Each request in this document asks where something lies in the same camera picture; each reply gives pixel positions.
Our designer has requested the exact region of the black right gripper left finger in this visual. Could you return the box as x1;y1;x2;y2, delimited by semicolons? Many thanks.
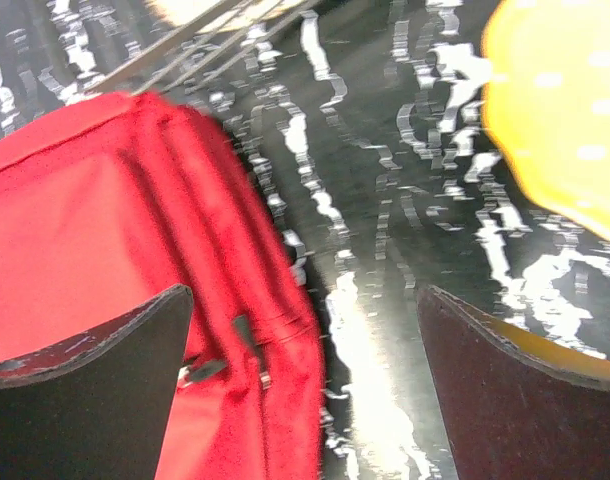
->
0;285;193;479

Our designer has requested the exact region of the grey wire dish rack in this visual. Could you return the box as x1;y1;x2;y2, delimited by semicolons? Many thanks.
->
84;1;319;95

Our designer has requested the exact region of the red student backpack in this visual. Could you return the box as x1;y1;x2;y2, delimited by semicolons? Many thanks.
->
0;93;325;479

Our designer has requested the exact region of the yellow polka dot plate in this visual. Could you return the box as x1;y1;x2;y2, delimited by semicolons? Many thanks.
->
481;1;610;241

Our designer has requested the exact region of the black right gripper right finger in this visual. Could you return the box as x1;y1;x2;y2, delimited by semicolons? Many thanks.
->
417;286;610;479

